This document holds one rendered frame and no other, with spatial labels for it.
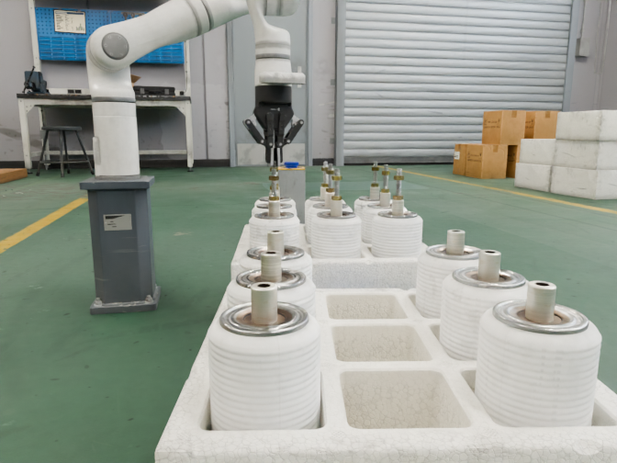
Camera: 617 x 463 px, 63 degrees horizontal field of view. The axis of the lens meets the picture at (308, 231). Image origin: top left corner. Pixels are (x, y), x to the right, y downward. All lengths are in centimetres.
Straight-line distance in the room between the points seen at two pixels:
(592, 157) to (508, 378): 321
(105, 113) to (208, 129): 498
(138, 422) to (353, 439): 46
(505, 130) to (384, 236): 398
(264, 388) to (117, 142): 88
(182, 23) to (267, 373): 98
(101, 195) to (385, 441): 93
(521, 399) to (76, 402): 66
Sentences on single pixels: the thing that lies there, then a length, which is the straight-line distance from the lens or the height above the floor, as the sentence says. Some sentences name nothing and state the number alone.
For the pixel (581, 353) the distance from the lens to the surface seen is 46.
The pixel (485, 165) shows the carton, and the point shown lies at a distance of 481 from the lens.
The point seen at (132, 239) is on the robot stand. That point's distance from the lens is 121.
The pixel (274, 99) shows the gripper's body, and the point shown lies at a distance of 103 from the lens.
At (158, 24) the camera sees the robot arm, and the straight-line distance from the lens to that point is 124.
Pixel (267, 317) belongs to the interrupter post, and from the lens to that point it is 43.
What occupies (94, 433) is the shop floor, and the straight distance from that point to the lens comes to 81.
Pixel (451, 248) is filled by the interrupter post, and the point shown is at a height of 26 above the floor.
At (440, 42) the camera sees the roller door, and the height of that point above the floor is 149.
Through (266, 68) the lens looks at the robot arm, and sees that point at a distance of 104.
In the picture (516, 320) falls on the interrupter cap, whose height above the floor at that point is 25.
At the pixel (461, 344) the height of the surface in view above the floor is 19.
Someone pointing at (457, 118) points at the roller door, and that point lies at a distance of 690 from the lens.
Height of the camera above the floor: 41
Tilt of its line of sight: 11 degrees down
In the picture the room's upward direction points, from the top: straight up
